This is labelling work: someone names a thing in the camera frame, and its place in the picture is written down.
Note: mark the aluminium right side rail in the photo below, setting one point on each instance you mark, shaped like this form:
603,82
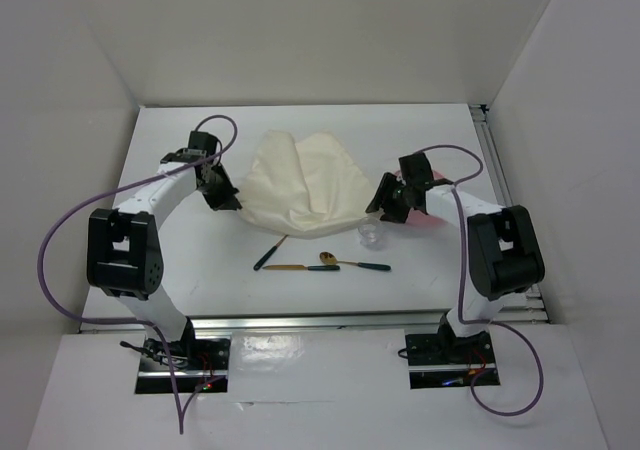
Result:
492,183

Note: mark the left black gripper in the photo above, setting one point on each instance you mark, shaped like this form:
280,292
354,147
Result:
225,200

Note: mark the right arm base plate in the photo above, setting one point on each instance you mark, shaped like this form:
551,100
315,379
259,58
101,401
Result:
434,363

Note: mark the aluminium rail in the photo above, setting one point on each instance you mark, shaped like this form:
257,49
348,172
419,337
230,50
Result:
492,183
535,315

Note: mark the gold fork green handle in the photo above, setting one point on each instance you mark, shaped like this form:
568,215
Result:
264,258

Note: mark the cream cloth napkin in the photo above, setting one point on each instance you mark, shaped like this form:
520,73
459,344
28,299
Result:
305,189

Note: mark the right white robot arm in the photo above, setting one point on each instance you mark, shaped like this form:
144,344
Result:
500,254

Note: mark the gold spoon green handle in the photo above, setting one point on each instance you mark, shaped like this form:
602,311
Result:
328,258

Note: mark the gold knife green handle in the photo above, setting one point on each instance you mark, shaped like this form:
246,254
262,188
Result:
298,267

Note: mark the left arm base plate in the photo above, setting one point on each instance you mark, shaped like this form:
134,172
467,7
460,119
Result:
205,369

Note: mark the aluminium front rail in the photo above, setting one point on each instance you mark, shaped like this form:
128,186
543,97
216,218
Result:
535,315

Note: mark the pink plate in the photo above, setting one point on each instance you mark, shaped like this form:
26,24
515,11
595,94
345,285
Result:
409,203

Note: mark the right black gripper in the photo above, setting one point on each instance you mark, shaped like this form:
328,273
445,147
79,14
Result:
382,192

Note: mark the clear drinking glass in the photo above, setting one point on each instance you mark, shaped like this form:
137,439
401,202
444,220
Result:
371,231

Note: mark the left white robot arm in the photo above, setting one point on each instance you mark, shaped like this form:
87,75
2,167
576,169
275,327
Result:
124,257

